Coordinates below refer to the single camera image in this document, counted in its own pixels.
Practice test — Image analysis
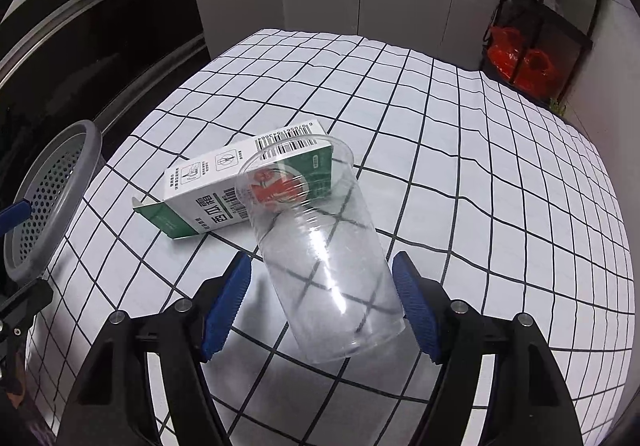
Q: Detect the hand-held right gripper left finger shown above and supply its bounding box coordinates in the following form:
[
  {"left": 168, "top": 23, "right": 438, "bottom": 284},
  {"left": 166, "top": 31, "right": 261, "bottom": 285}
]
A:
[{"left": 56, "top": 252, "right": 253, "bottom": 446}]

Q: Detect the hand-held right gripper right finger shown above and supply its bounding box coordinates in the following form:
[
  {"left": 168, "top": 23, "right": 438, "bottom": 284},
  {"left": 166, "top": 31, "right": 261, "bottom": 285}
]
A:
[{"left": 391, "top": 251, "right": 583, "bottom": 446}]

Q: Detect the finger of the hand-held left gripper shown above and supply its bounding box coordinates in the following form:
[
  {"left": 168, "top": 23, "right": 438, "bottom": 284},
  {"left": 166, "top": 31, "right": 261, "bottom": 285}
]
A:
[
  {"left": 0, "top": 200, "right": 32, "bottom": 233},
  {"left": 0, "top": 279, "right": 54, "bottom": 333}
]

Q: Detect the grey perforated plastic basket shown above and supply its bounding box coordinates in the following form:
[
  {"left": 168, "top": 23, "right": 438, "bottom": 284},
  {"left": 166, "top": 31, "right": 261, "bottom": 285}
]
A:
[{"left": 4, "top": 120, "right": 103, "bottom": 284}]

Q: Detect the clear plastic cup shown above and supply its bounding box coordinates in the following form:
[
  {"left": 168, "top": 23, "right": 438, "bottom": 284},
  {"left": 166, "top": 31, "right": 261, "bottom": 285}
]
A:
[{"left": 234, "top": 135, "right": 407, "bottom": 366}]

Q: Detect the white and green carton box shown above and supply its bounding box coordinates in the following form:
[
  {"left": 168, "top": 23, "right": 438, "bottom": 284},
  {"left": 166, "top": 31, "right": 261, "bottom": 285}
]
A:
[{"left": 132, "top": 121, "right": 333, "bottom": 239}]

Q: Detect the white black-checked tablecloth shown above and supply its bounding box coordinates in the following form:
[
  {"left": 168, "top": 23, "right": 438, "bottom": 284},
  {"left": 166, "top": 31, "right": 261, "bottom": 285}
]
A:
[{"left": 25, "top": 29, "right": 628, "bottom": 446}]

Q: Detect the black built-in oven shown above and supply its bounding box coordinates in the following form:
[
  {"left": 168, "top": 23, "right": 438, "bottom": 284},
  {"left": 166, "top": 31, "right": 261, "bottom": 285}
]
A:
[{"left": 0, "top": 0, "right": 208, "bottom": 187}]

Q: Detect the red plastic bag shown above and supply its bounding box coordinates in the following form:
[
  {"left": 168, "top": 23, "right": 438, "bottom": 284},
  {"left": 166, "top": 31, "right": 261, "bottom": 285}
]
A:
[
  {"left": 487, "top": 26, "right": 527, "bottom": 82},
  {"left": 520, "top": 49, "right": 559, "bottom": 100}
]

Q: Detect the black shelf cart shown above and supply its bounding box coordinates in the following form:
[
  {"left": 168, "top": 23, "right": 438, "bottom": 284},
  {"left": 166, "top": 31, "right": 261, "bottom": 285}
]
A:
[{"left": 480, "top": 0, "right": 608, "bottom": 112}]

